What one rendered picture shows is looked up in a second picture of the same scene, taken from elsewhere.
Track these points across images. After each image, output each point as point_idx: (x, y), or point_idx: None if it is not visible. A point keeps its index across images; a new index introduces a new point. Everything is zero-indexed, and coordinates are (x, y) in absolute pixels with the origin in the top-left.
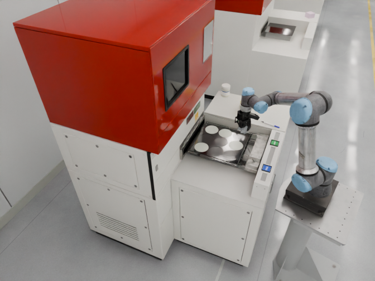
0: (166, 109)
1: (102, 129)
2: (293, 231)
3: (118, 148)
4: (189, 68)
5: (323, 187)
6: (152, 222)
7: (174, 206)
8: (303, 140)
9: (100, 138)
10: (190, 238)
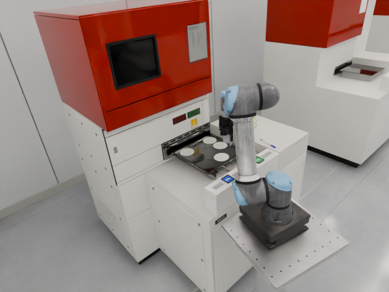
0: (115, 87)
1: (80, 105)
2: None
3: (89, 124)
4: (160, 59)
5: (274, 210)
6: (121, 212)
7: (153, 207)
8: (235, 137)
9: (81, 115)
10: (168, 250)
